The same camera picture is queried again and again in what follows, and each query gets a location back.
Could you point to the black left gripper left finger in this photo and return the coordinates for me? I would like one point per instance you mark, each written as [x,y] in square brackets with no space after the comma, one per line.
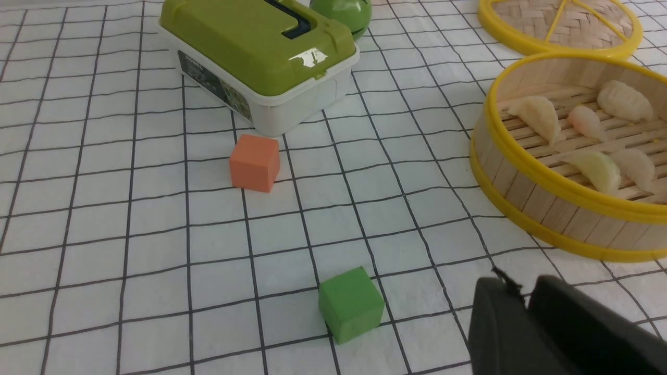
[503,337]

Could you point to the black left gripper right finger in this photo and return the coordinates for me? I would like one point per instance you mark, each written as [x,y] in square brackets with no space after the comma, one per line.
[592,336]

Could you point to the greenish dumpling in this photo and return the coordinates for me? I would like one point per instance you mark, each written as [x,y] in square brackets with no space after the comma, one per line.
[602,172]

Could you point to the pinkish dumpling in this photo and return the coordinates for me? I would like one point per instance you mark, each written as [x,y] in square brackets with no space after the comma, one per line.
[637,166]
[586,122]

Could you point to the white dumpling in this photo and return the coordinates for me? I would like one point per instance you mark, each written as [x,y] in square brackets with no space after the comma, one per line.
[539,114]
[621,100]

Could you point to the bamboo steamer tray yellow rim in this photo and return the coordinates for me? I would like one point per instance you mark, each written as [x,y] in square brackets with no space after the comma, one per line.
[526,179]

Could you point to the bamboo steamer lid yellow rim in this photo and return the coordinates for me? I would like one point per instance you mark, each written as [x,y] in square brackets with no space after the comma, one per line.
[603,28]

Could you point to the green foam cube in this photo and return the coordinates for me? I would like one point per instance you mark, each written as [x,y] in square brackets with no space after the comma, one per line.
[350,304]

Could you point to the orange foam cube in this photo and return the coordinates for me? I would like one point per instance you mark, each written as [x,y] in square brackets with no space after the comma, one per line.
[255,163]

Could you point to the green toy ball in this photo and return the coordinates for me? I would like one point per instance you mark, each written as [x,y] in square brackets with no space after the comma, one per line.
[356,15]

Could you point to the green lid white box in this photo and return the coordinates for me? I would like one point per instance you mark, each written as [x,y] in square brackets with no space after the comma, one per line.
[274,63]

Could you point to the white checkered tablecloth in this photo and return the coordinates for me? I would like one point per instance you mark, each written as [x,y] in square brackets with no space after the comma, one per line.
[125,248]

